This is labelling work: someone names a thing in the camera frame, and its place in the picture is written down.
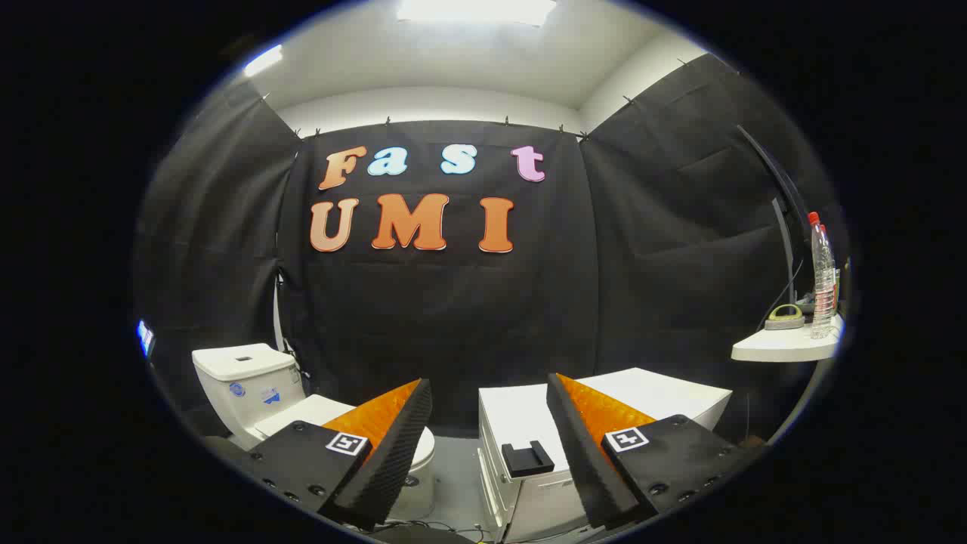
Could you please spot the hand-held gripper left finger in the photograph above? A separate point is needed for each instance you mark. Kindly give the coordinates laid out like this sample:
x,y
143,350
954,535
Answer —
x,y
393,453

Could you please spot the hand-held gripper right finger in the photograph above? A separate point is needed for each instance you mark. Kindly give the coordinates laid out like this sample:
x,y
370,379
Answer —
x,y
585,461

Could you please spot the white toilet lid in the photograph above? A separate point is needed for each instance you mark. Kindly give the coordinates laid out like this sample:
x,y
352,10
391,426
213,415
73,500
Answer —
x,y
302,415

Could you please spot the white toilet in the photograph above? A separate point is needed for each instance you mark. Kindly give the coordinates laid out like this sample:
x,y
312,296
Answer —
x,y
242,378

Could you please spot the small black holder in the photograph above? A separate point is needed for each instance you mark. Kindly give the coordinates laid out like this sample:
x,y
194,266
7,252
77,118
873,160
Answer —
x,y
526,458

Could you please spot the white drawer cabinet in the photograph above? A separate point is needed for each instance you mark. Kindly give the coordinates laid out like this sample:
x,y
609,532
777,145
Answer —
x,y
521,415

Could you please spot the black backdrop cloth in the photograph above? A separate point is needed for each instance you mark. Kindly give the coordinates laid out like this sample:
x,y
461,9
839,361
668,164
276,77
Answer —
x,y
453,317

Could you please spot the clear plastic water bottle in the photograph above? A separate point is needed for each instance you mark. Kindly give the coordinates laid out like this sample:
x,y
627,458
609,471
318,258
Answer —
x,y
822,287

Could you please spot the small ceiling light panel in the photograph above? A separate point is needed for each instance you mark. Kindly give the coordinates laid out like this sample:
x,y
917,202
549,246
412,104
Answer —
x,y
263,60

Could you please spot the large ceiling light panel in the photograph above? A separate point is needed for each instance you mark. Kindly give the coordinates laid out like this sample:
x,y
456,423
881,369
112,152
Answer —
x,y
476,10

